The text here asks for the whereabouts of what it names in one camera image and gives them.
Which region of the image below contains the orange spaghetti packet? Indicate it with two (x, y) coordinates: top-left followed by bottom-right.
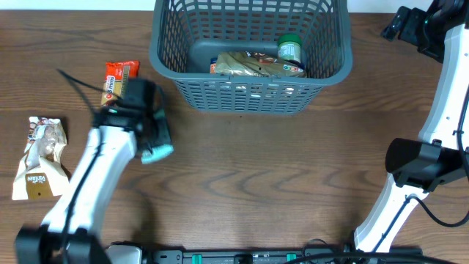
(100, 60), (140, 106)

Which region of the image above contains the teal snack wrapper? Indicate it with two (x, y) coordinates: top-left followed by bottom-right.
(141, 107), (174, 164)

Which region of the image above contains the multicolour carton pack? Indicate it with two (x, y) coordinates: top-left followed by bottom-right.
(210, 57), (218, 73)

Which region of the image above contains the green lid jar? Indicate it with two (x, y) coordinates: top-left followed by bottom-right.
(278, 34), (302, 64)

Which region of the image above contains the white brown snack bag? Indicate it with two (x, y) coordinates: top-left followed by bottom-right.
(12, 117), (69, 200)

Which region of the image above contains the gold coffee bag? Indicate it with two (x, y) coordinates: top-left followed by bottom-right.
(215, 51), (306, 77)

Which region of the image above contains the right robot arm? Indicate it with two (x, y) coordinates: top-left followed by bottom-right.
(353, 0), (468, 253)

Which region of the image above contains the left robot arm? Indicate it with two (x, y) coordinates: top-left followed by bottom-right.
(15, 78), (174, 264)

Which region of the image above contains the grey plastic basket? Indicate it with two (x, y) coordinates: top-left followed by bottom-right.
(149, 0), (352, 114)

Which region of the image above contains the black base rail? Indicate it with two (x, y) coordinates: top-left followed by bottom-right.
(106, 241), (424, 264)

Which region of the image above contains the right black cable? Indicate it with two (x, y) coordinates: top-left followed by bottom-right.
(402, 73), (469, 228)

